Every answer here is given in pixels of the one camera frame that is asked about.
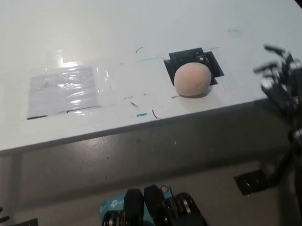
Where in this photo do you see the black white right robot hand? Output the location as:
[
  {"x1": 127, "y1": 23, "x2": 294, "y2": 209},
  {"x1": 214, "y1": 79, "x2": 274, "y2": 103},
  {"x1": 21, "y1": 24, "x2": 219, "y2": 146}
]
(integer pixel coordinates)
[{"x1": 252, "y1": 42, "x2": 302, "y2": 137}]

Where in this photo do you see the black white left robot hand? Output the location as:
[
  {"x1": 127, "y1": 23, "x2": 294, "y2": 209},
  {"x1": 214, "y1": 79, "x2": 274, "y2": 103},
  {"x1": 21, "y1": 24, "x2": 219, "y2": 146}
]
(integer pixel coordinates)
[{"x1": 0, "y1": 206, "x2": 11, "y2": 226}]

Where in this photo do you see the pink dumpling toy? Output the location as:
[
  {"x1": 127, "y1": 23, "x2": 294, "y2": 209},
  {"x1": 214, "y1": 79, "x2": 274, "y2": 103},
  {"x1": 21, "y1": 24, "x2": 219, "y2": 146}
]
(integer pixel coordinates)
[{"x1": 173, "y1": 61, "x2": 213, "y2": 100}]

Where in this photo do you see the black tape mask patch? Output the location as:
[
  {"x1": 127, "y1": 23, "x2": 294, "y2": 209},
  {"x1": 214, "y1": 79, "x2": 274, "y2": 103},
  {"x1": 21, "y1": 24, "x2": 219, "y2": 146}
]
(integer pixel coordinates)
[{"x1": 162, "y1": 46, "x2": 225, "y2": 88}]

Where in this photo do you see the black ribbed robot body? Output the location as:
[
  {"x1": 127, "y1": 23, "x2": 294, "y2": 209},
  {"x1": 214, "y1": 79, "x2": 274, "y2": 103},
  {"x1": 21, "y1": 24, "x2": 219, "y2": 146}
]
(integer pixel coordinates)
[{"x1": 98, "y1": 182, "x2": 209, "y2": 226}]

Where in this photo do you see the teal router box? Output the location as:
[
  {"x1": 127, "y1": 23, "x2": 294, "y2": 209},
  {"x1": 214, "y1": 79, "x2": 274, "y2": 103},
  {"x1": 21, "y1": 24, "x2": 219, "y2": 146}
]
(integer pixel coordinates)
[{"x1": 98, "y1": 183, "x2": 174, "y2": 226}]

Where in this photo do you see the clear plastic taped sheet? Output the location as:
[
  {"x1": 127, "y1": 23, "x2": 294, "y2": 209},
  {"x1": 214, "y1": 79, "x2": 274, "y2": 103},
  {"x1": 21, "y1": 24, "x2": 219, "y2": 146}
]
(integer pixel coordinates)
[{"x1": 25, "y1": 65, "x2": 103, "y2": 121}]

